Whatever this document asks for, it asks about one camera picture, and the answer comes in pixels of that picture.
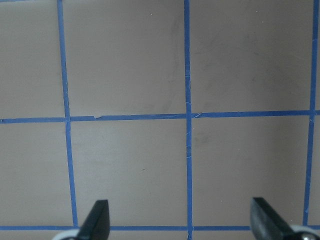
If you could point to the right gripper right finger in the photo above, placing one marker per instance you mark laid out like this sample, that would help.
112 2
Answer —
267 224

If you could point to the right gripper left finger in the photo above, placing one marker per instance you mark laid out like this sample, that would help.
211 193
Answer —
97 224

